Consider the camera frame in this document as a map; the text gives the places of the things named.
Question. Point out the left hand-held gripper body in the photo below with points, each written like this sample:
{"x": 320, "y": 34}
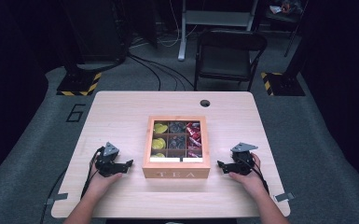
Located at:
{"x": 108, "y": 163}

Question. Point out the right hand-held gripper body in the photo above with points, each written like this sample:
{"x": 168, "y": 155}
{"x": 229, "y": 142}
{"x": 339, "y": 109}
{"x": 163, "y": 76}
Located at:
{"x": 244, "y": 161}

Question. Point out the pile of red packets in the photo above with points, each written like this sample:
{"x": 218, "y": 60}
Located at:
{"x": 194, "y": 137}

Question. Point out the wooden tea box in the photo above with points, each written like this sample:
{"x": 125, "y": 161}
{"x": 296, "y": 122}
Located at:
{"x": 175, "y": 171}

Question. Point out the person's left hand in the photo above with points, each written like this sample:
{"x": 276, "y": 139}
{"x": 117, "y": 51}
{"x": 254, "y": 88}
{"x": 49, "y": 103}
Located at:
{"x": 101, "y": 183}

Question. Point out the person's right hand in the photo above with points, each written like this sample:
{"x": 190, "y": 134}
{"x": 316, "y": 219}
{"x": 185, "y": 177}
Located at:
{"x": 251, "y": 182}

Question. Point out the pile of yellow packets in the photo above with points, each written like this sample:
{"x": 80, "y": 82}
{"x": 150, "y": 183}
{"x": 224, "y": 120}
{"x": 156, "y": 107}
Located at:
{"x": 159, "y": 143}

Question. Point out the pile of black packets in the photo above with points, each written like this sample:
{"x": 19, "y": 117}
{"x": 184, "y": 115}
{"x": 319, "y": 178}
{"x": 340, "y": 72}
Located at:
{"x": 177, "y": 141}

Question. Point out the grey tape strip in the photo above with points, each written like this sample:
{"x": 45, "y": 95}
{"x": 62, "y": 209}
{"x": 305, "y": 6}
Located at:
{"x": 284, "y": 196}
{"x": 57, "y": 198}

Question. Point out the black table grommet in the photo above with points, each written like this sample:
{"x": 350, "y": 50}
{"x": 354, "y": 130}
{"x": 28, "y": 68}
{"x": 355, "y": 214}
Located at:
{"x": 204, "y": 103}

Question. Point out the hazard-striped stand base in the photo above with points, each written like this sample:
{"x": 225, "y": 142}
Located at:
{"x": 284, "y": 84}
{"x": 77, "y": 84}

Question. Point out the black folding chair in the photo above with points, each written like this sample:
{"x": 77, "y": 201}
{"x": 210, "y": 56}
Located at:
{"x": 230, "y": 59}

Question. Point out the dark curtain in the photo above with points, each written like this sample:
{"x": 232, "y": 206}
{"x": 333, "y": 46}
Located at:
{"x": 342, "y": 93}
{"x": 9, "y": 93}

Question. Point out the black equipment cabinet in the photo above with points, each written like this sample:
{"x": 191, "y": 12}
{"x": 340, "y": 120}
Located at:
{"x": 96, "y": 31}

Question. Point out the cluttered dark shelf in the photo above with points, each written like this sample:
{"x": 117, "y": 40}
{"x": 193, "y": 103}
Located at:
{"x": 287, "y": 7}

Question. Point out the white desk frame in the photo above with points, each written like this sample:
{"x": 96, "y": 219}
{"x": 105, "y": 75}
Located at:
{"x": 214, "y": 18}

